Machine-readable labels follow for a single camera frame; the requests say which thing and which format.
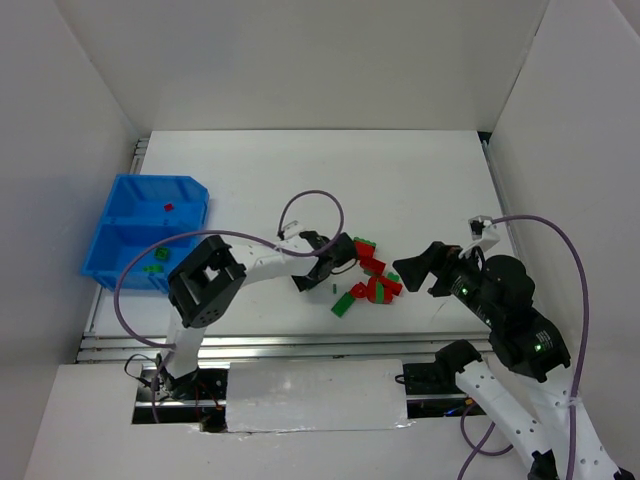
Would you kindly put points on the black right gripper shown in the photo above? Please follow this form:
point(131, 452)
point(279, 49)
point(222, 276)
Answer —
point(439, 268)

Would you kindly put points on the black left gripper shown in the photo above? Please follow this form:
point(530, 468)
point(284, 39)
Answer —
point(343, 251)

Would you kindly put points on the long green lego plate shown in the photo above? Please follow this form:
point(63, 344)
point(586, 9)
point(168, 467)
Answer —
point(345, 302)

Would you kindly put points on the green square lego brick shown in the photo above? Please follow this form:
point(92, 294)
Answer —
point(161, 253)

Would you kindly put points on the green lego plate piece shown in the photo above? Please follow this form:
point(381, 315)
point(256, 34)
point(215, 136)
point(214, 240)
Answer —
point(156, 268)

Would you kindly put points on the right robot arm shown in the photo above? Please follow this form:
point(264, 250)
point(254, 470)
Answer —
point(557, 440)

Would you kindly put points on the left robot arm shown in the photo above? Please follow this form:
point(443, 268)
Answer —
point(203, 286)

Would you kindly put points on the red green striped rounded lego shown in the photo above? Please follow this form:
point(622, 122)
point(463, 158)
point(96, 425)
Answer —
point(377, 292)

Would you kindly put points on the red rounded lego block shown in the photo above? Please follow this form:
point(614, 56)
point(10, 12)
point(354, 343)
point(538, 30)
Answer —
point(364, 248)

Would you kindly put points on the red arch lego piece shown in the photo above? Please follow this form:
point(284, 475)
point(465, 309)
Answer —
point(359, 291)

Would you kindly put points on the blue plastic divided bin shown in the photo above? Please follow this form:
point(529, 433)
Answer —
point(134, 218)

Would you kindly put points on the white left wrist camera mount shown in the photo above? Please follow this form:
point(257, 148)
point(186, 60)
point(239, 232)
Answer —
point(289, 230)

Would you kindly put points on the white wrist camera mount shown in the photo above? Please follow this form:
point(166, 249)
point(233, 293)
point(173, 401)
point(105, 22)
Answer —
point(289, 230)
point(484, 233)

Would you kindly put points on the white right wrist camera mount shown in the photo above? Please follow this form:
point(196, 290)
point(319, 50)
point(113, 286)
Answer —
point(484, 233)

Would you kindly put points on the aluminium table rail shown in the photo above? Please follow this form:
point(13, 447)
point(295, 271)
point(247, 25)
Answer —
point(246, 348)

